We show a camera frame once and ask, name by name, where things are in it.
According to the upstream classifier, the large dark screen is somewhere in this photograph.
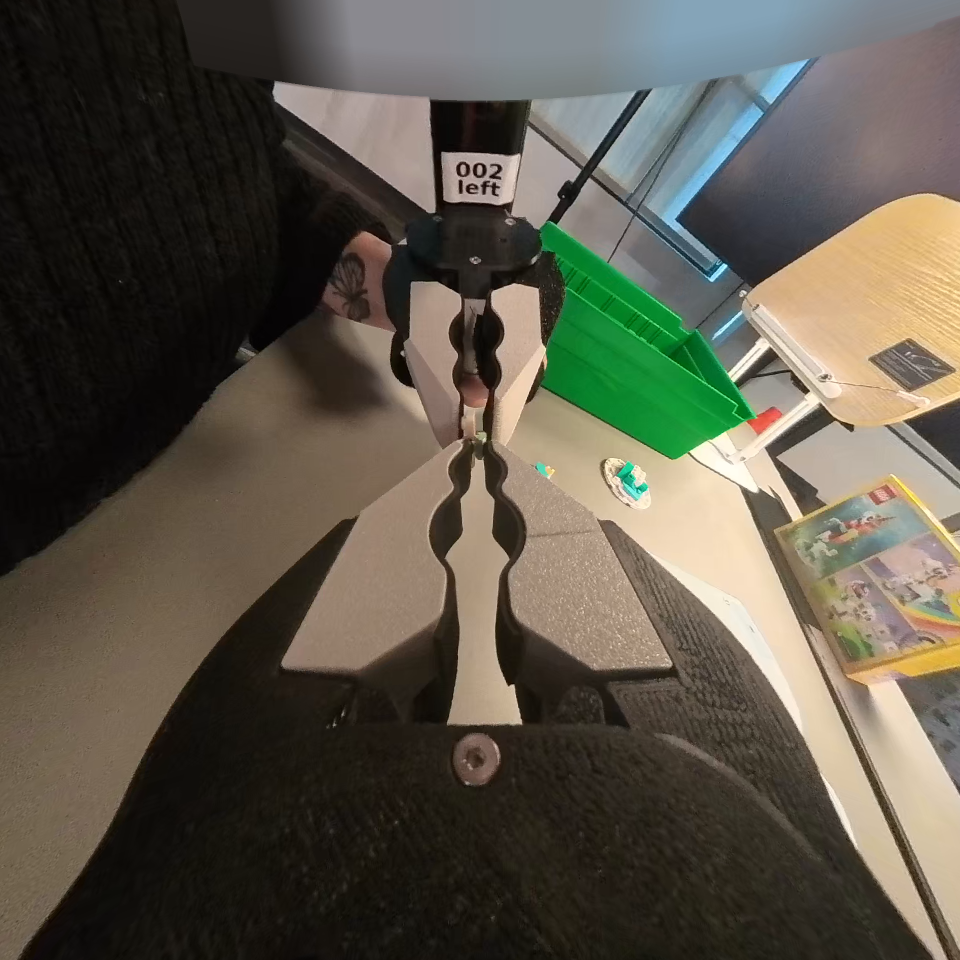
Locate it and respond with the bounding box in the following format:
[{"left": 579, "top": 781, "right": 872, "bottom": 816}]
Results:
[{"left": 675, "top": 37, "right": 960, "bottom": 286}]

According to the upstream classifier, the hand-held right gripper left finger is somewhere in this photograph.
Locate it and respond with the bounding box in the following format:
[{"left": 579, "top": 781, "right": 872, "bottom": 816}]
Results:
[{"left": 281, "top": 441, "right": 472, "bottom": 687}]

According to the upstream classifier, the person's left hand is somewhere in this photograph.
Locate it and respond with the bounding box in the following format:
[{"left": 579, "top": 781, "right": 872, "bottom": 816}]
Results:
[{"left": 321, "top": 228, "right": 400, "bottom": 335}]

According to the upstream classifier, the green plastic bin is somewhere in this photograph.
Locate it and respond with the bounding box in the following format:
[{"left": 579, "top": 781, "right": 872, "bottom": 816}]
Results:
[{"left": 536, "top": 221, "right": 757, "bottom": 460}]

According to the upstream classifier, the black stand pole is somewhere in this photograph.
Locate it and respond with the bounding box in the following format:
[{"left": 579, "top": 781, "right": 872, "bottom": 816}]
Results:
[{"left": 558, "top": 90, "right": 654, "bottom": 222}]

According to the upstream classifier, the open instruction booklet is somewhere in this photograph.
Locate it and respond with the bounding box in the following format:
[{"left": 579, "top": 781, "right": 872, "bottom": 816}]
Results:
[{"left": 705, "top": 591, "right": 804, "bottom": 732}]

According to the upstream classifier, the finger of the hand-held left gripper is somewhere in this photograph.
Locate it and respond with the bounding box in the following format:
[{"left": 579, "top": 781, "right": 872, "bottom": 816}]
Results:
[
  {"left": 480, "top": 281, "right": 549, "bottom": 444},
  {"left": 405, "top": 281, "right": 470, "bottom": 447}
]

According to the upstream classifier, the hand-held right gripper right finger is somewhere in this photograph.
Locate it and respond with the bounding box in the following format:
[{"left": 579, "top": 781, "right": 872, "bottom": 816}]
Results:
[{"left": 480, "top": 441, "right": 674, "bottom": 687}]

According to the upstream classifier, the colourful toy set box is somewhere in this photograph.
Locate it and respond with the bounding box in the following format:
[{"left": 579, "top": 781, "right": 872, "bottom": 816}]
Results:
[{"left": 774, "top": 474, "right": 960, "bottom": 685}]

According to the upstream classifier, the round white lego base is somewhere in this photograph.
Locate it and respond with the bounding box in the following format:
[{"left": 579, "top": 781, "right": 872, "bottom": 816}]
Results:
[{"left": 601, "top": 457, "right": 652, "bottom": 511}]

